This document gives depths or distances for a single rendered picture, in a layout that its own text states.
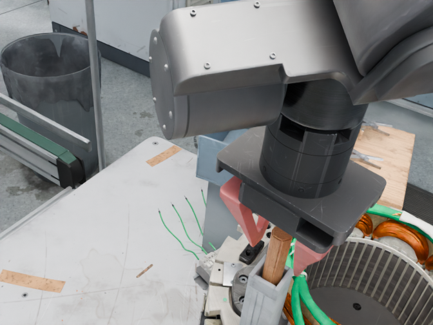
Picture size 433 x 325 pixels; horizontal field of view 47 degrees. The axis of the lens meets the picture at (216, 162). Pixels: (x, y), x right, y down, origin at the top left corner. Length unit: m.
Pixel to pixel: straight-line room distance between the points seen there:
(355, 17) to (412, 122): 2.83
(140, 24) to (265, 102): 2.67
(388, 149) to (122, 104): 2.12
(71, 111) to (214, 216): 1.24
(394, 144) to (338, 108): 0.55
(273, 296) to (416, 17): 0.28
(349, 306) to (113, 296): 0.43
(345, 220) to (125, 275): 0.65
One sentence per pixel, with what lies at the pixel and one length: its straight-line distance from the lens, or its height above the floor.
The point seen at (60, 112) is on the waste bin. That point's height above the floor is 0.40.
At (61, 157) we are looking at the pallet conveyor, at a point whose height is 0.76.
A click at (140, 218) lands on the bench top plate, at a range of 1.01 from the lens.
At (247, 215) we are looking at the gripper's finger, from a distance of 0.37.
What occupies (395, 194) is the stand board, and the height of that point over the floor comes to 1.07.
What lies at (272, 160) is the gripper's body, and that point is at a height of 1.32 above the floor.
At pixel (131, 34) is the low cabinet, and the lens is 2.98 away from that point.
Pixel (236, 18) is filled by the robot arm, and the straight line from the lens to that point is 0.24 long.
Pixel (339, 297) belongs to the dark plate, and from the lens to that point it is 0.63.
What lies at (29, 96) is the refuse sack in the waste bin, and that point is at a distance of 2.00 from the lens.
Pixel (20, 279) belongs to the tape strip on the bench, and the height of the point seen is 0.78.
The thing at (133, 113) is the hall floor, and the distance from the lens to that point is 2.70.
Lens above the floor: 1.51
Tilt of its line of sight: 39 degrees down
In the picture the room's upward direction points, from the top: 6 degrees clockwise
